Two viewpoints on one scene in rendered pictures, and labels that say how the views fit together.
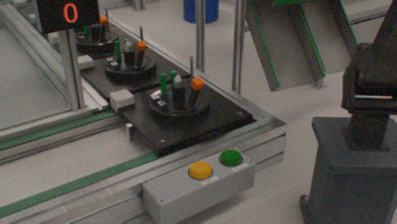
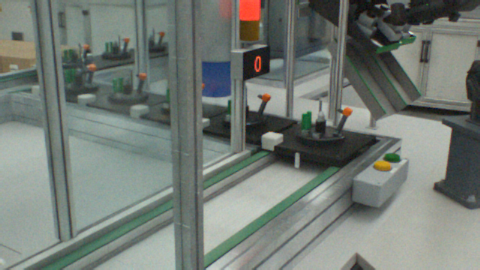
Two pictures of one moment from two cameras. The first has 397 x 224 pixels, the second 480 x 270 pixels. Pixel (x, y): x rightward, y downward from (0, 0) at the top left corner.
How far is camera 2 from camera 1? 95 cm
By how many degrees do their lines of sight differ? 24
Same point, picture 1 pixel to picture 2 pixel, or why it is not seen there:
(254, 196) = (403, 190)
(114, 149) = (289, 175)
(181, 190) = (383, 177)
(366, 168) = not seen: outside the picture
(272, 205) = (419, 193)
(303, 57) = (384, 94)
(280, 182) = (410, 181)
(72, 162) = (269, 187)
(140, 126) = (309, 151)
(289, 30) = (369, 76)
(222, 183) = (399, 172)
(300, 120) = not seen: hidden behind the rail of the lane
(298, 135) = not seen: hidden behind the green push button
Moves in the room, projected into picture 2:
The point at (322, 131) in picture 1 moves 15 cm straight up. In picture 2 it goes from (457, 122) to (464, 64)
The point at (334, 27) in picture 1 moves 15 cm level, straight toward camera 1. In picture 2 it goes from (390, 73) to (405, 83)
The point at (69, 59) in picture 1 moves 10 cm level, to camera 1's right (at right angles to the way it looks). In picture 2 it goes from (241, 105) to (276, 101)
